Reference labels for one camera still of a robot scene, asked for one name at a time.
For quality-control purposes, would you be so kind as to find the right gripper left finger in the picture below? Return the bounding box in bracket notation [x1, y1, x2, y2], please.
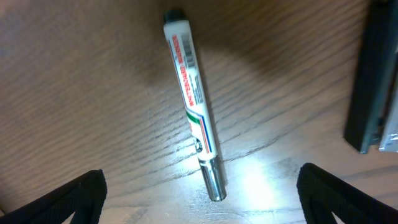
[1, 170, 107, 224]

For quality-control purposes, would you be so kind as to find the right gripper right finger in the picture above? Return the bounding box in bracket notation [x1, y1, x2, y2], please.
[297, 163, 397, 223]

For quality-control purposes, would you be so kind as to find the red black stapler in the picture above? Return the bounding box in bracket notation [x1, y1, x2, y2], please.
[343, 0, 397, 154]

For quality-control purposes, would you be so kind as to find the black whiteboard marker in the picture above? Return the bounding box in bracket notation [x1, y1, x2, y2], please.
[164, 9, 226, 202]

